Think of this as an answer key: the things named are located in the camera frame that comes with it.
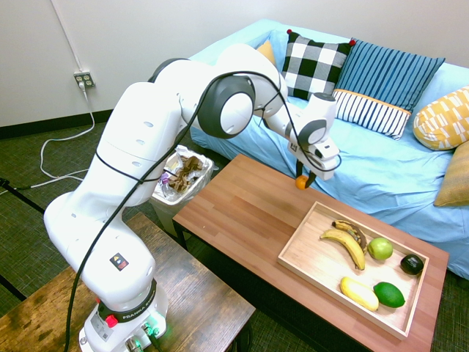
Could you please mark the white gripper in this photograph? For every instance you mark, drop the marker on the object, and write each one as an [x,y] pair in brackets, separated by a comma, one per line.
[318,169]

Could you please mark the orange tangerine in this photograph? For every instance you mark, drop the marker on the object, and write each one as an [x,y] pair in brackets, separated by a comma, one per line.
[302,183]

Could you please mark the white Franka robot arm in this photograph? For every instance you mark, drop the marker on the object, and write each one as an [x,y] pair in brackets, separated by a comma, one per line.
[121,165]

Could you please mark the light wooden tray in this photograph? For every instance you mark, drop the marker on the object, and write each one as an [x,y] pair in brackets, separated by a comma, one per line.
[322,264]

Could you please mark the light blue sofa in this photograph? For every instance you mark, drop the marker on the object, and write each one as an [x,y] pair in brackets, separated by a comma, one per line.
[373,176]

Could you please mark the reddish wooden coffee table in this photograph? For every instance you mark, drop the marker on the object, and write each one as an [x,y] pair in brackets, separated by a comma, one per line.
[249,220]

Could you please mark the brown overripe banana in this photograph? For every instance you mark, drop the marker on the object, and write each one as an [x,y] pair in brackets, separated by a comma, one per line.
[357,234]

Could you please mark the yellow banana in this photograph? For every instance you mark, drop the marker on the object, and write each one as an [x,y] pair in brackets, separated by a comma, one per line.
[348,245]

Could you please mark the white navy striped pillow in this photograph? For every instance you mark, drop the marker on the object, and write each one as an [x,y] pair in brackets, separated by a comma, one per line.
[370,113]

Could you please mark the green apple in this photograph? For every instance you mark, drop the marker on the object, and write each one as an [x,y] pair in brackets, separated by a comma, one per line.
[380,248]

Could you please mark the black white checkered pillow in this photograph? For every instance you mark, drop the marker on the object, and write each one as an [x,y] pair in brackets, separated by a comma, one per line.
[311,66]

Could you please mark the crumpled brown paper bag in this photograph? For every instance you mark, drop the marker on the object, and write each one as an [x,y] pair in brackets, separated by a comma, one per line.
[188,170]

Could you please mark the mustard yellow pillow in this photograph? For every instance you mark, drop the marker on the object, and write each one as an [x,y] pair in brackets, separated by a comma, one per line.
[267,53]

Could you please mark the blue striped pillow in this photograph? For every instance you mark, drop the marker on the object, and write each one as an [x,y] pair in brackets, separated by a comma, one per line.
[388,73]

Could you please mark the yellow squash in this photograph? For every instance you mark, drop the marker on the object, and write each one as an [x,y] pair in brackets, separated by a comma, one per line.
[359,293]

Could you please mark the white plastic trash bin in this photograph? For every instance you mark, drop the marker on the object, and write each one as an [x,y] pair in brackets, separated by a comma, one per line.
[172,209]

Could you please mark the dark avocado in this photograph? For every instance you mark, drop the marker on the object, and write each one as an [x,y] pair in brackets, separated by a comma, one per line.
[411,264]

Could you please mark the clear hint water bottle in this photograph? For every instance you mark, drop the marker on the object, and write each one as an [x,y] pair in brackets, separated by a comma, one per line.
[165,183]

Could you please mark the green lime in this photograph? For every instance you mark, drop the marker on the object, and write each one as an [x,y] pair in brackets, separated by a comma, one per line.
[389,294]

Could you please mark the yellow patterned bolster pillow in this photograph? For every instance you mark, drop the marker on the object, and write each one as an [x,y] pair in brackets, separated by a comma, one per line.
[443,119]

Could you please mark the ochre striped pillow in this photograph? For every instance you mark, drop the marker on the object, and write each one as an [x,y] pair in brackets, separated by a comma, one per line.
[456,179]

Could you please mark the rustic dark wood table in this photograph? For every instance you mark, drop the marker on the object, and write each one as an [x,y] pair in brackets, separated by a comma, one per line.
[198,300]

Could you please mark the black stand leg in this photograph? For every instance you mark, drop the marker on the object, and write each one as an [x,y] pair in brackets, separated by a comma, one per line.
[25,199]

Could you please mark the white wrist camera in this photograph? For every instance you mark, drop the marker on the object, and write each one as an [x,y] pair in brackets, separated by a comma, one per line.
[326,149]

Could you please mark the wall power outlet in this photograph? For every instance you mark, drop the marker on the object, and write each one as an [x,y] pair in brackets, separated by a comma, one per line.
[84,78]

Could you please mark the white wall conduit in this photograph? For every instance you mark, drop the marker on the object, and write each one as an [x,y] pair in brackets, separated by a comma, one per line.
[67,36]

